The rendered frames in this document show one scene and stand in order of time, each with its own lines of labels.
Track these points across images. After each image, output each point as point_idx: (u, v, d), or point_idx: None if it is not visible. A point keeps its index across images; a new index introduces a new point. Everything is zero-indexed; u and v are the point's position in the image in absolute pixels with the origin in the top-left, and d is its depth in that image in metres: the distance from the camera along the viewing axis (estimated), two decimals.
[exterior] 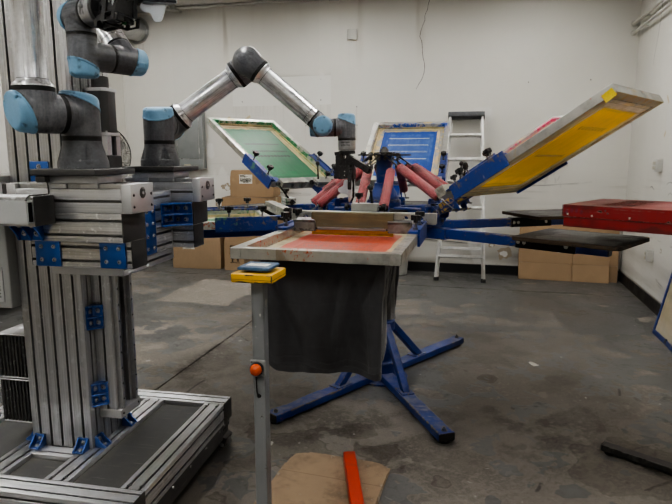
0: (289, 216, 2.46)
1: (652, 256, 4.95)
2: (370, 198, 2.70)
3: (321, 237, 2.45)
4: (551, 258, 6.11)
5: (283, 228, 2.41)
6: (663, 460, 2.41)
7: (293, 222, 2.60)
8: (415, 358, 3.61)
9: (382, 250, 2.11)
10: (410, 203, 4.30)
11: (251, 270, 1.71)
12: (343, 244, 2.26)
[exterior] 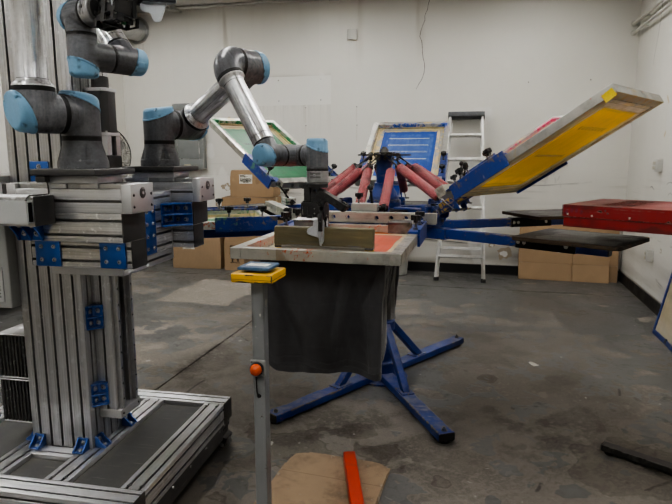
0: (289, 216, 2.46)
1: (652, 256, 4.95)
2: (370, 198, 2.70)
3: None
4: (551, 258, 6.11)
5: None
6: (663, 460, 2.41)
7: (293, 222, 2.60)
8: (415, 358, 3.61)
9: (382, 251, 2.11)
10: (410, 203, 4.30)
11: (251, 270, 1.71)
12: None
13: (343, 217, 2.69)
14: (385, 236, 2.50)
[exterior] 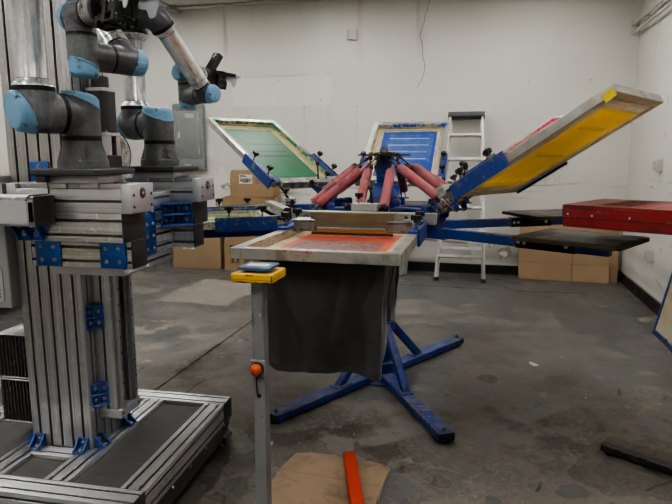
0: (289, 216, 2.46)
1: (652, 256, 4.95)
2: (370, 198, 2.70)
3: (321, 237, 2.45)
4: (551, 258, 6.11)
5: (283, 228, 2.41)
6: (663, 460, 2.41)
7: (293, 222, 2.60)
8: (415, 358, 3.61)
9: (382, 250, 2.11)
10: (410, 203, 4.30)
11: (251, 270, 1.71)
12: None
13: None
14: (385, 236, 2.50)
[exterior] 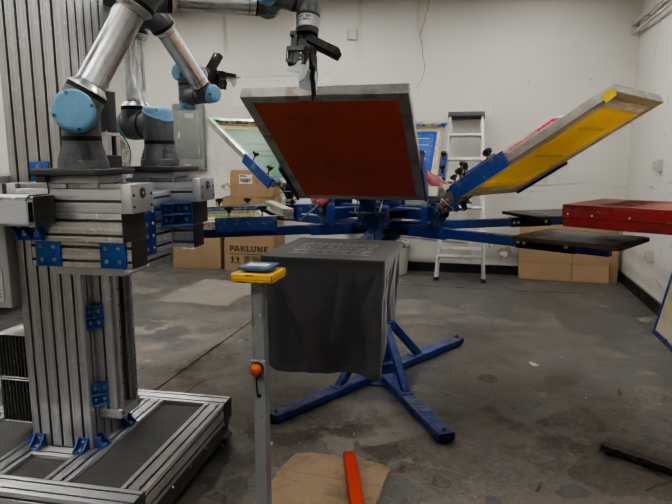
0: None
1: (652, 256, 4.95)
2: None
3: (323, 174, 2.45)
4: (551, 258, 6.11)
5: None
6: (663, 460, 2.41)
7: None
8: (415, 358, 3.61)
9: (387, 138, 2.12)
10: (410, 203, 4.30)
11: (251, 270, 1.71)
12: None
13: None
14: (387, 186, 2.49)
